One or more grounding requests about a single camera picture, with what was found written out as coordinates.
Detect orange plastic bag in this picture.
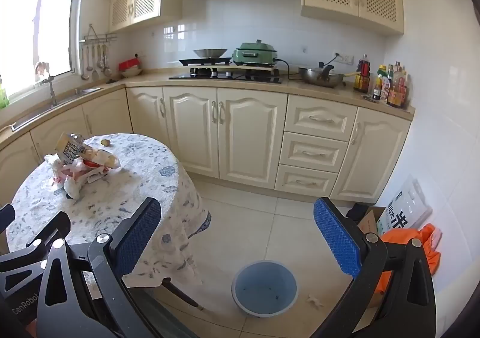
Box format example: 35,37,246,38
374,223,442,309

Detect steel ladle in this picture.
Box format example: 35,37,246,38
81,44,91,81

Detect metal faucet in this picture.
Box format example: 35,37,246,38
40,74,59,107

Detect cream base cabinet run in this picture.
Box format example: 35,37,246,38
0,84,413,206

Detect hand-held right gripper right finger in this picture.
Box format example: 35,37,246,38
311,197,437,338

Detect large cooking oil bottle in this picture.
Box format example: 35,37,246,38
353,54,372,93

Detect grey wok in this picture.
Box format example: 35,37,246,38
193,48,229,59

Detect steel sink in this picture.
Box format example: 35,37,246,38
11,87,103,132

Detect pile of snack wrappers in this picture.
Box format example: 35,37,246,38
44,132,122,200

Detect red lid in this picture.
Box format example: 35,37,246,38
119,58,144,72

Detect cardboard box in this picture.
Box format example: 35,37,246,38
356,206,387,237

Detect black cloth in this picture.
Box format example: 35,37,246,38
345,203,372,225

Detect dark table leg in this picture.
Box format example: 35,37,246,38
160,280,205,311

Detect cluster of condiment bottles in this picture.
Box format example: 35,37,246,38
371,61,412,110

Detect white rice bag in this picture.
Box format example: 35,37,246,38
376,175,433,238

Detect beige ornament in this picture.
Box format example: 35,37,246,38
34,61,50,82

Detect gas stove with pan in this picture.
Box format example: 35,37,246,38
178,57,233,67

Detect cream drawer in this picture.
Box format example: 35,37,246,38
278,131,349,174
274,165,339,198
285,94,359,143

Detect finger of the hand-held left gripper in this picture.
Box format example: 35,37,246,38
0,204,16,234
0,211,72,272

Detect black power cable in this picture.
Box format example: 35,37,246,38
275,58,301,81

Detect green electric cooker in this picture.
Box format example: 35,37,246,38
231,39,279,66

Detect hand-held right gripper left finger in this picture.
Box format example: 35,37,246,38
36,197,163,338

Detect black gas cooktop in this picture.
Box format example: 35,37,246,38
168,68,284,85

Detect blue plastic bin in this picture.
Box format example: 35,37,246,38
231,261,298,318

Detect green detergent bottle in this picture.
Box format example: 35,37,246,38
0,76,10,110

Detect steel skimmer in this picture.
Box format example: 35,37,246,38
103,44,113,77

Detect kitchen window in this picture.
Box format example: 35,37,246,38
0,0,81,101

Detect steel wok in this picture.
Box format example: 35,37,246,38
298,64,361,89

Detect metal utensil rack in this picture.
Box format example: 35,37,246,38
80,24,118,43

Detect steel slotted spatula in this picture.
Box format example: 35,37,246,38
91,44,100,81

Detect wooden board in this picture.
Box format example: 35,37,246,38
189,63,280,75

